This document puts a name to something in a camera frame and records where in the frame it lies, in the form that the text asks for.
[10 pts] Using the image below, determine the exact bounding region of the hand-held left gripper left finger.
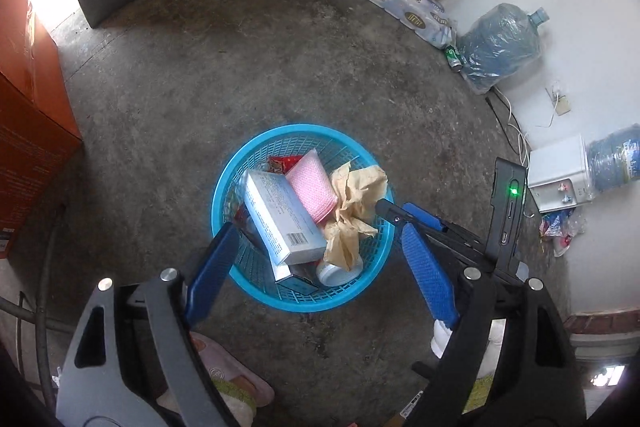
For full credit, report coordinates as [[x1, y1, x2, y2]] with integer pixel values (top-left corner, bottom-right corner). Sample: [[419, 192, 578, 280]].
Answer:
[[56, 222, 240, 427]]

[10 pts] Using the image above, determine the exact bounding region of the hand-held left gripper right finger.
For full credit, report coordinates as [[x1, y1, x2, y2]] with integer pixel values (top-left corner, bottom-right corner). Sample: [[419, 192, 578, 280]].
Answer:
[[401, 223, 586, 427]]

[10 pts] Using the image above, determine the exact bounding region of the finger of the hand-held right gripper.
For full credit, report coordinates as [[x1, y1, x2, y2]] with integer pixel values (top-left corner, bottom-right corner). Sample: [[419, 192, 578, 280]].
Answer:
[[402, 203, 448, 233], [375, 198, 416, 228]]

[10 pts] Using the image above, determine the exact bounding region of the pink cloth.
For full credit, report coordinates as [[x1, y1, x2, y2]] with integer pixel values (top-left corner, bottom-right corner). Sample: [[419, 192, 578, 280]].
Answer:
[[285, 149, 340, 224]]

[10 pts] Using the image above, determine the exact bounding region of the light blue carton box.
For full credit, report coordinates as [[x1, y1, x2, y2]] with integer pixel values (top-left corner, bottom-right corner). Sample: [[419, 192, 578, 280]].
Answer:
[[242, 169, 328, 269]]

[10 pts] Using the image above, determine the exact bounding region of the blue plastic basket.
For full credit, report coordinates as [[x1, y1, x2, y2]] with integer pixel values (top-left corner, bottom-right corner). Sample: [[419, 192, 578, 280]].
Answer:
[[211, 123, 396, 313]]

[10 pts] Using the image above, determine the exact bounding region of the white water dispenser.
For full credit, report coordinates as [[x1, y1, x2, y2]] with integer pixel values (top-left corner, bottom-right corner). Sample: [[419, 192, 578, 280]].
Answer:
[[527, 134, 599, 214]]

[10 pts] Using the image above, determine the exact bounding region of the colourful plastic wrapper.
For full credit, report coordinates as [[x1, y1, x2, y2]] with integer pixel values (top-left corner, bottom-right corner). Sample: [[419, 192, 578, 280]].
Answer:
[[539, 208, 587, 258]]

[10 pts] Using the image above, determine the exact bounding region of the pink slipper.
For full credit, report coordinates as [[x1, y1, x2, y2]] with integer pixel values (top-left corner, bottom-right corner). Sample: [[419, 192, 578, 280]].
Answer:
[[156, 331, 277, 425]]

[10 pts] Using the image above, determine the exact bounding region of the blue water jug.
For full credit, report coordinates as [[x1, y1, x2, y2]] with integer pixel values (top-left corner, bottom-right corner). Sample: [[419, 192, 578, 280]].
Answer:
[[457, 4, 551, 96], [586, 123, 640, 194]]

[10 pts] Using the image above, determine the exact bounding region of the brown wooden table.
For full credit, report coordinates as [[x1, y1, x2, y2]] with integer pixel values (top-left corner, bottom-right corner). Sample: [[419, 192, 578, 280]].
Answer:
[[0, 0, 83, 258]]

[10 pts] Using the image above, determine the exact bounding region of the white wall socket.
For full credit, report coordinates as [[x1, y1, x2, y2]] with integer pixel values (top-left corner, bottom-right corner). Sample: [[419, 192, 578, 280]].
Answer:
[[545, 82, 573, 116]]

